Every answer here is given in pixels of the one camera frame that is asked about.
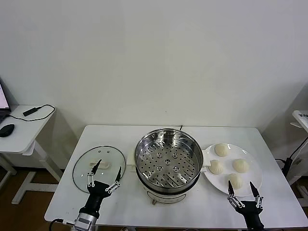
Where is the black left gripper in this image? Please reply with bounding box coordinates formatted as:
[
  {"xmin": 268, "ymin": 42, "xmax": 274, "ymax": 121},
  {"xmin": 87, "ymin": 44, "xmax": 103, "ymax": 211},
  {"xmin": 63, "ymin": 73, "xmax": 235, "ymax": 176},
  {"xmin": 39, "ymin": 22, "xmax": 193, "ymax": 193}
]
[{"xmin": 79, "ymin": 159, "xmax": 122, "ymax": 218}]

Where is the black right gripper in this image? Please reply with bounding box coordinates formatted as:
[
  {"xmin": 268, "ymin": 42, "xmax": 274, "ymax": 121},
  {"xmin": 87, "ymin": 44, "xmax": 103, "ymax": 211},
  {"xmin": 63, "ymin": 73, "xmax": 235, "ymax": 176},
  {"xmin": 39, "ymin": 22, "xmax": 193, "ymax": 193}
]
[{"xmin": 227, "ymin": 181, "xmax": 265, "ymax": 231}]

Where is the white steamed baozi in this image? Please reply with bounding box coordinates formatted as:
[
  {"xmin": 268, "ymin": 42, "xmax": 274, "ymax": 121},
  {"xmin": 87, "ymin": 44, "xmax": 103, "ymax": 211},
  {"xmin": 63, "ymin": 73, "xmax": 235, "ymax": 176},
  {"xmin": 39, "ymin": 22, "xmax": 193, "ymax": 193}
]
[
  {"xmin": 227, "ymin": 173, "xmax": 244, "ymax": 190},
  {"xmin": 232, "ymin": 158, "xmax": 250, "ymax": 173},
  {"xmin": 214, "ymin": 143, "xmax": 229, "ymax": 157},
  {"xmin": 208, "ymin": 159, "xmax": 224, "ymax": 174}
]

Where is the round glass pot lid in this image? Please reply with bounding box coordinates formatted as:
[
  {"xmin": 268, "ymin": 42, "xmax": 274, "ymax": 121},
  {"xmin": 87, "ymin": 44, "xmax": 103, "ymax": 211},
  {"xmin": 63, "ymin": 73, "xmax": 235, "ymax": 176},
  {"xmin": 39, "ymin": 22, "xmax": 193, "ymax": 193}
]
[{"xmin": 72, "ymin": 145, "xmax": 127, "ymax": 194}]

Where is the stainless steel steamer basket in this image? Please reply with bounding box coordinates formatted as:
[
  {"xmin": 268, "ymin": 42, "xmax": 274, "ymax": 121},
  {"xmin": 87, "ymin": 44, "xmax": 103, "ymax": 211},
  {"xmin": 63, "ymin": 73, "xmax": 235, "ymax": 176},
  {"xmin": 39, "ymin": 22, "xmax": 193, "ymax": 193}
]
[{"xmin": 134, "ymin": 128, "xmax": 205, "ymax": 191}]

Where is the white round plate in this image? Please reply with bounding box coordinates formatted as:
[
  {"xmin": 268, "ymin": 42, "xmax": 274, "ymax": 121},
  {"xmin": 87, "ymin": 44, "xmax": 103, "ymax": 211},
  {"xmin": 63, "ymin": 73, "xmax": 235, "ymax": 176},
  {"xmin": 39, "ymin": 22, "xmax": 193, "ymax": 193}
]
[{"xmin": 203, "ymin": 143, "xmax": 263, "ymax": 197}]

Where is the black power adapter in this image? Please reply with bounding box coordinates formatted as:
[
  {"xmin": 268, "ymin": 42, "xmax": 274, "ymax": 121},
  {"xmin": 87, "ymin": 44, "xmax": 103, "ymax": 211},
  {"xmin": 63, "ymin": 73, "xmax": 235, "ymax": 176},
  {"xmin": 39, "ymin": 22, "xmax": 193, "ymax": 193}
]
[{"xmin": 284, "ymin": 157, "xmax": 293, "ymax": 178}]

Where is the white electric cooker base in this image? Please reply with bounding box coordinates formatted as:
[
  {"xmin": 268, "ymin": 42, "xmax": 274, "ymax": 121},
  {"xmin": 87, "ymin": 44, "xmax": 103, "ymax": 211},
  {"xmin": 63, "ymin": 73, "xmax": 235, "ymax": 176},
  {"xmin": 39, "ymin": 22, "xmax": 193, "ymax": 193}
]
[{"xmin": 126, "ymin": 149, "xmax": 211, "ymax": 205}]

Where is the white side table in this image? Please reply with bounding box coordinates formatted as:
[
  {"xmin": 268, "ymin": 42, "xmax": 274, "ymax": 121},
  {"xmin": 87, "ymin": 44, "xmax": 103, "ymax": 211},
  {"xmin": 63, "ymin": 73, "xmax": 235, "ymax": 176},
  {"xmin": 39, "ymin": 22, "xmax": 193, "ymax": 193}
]
[{"xmin": 0, "ymin": 104, "xmax": 64, "ymax": 205}]

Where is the black usb dongle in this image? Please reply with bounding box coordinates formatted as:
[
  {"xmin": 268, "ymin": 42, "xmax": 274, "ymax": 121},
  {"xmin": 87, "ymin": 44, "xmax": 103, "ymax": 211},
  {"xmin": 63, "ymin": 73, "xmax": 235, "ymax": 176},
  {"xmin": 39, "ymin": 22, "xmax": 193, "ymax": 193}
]
[{"xmin": 23, "ymin": 107, "xmax": 39, "ymax": 116}]

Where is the black computer mouse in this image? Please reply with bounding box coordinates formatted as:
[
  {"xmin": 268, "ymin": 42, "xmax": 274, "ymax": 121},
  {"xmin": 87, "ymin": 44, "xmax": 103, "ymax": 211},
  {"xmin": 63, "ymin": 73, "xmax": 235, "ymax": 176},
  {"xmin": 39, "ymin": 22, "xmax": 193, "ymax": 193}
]
[{"xmin": 0, "ymin": 123, "xmax": 15, "ymax": 138}]

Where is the black laptop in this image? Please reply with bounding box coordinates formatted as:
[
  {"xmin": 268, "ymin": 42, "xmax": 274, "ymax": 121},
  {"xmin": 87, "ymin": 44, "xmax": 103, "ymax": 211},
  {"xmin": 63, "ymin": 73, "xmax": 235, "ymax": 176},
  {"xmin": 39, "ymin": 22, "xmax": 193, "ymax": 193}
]
[{"xmin": 0, "ymin": 77, "xmax": 12, "ymax": 122}]

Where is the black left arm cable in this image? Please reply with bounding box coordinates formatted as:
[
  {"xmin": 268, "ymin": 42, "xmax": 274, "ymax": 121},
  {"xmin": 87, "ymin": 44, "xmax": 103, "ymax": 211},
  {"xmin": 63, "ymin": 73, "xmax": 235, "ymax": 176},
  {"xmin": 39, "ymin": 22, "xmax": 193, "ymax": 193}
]
[{"xmin": 49, "ymin": 218, "xmax": 65, "ymax": 231}]

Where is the black power cable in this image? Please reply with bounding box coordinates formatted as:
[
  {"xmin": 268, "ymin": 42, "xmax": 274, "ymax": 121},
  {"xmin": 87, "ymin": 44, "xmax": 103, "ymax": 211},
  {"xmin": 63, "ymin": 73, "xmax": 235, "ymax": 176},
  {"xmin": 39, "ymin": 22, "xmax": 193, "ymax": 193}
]
[{"xmin": 275, "ymin": 136, "xmax": 308, "ymax": 162}]

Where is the thin black dongle cable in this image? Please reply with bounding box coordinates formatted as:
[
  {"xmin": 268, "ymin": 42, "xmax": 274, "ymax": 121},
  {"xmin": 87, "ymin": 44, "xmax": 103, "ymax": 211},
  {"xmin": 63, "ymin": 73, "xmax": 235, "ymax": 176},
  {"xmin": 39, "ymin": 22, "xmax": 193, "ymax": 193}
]
[{"xmin": 6, "ymin": 104, "xmax": 56, "ymax": 121}]

